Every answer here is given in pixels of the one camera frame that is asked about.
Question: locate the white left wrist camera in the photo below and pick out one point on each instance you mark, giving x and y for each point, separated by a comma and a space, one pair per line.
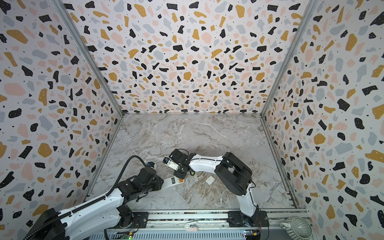
152, 165

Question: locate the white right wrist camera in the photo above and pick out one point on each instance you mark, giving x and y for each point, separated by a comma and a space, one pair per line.
171, 164

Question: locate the aluminium corner post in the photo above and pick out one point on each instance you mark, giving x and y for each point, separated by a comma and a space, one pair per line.
65, 16
290, 54

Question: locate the aluminium corner post left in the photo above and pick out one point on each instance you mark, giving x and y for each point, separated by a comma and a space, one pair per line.
65, 16

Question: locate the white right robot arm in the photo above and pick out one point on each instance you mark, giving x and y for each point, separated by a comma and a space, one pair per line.
234, 174

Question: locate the white battery cover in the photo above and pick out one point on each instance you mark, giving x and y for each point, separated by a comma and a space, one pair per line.
210, 180

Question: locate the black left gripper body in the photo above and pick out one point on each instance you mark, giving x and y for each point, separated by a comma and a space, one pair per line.
155, 185

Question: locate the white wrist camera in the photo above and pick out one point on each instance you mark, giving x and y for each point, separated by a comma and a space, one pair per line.
152, 165
171, 164

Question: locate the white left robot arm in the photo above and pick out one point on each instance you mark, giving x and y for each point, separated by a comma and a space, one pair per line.
100, 213

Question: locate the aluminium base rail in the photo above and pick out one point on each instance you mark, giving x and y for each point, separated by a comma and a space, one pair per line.
201, 225

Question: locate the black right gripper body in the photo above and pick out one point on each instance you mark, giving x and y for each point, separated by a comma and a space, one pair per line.
179, 160

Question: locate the aluminium corner post right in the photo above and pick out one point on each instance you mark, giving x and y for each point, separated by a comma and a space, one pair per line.
290, 54

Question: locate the white red remote control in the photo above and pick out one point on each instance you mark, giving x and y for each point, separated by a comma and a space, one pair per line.
171, 182

